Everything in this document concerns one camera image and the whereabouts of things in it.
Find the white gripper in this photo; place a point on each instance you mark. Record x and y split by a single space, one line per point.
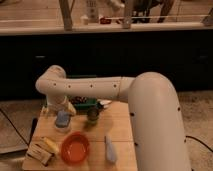
61 104

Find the blue sponge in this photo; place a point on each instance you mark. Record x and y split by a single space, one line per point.
62 119

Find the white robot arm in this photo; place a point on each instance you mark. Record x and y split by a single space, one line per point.
154 108

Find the white paper cup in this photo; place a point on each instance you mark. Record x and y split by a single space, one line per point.
65 129

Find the green plastic basket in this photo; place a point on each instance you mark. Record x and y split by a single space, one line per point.
85 104

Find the yellow banana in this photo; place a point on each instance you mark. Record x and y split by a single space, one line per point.
52 145

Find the beige wooden toy block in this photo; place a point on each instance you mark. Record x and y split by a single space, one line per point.
39 153

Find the orange plastic bowl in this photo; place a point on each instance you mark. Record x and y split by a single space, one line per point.
74 148

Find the red object on shelf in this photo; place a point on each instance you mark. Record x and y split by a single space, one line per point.
104 20

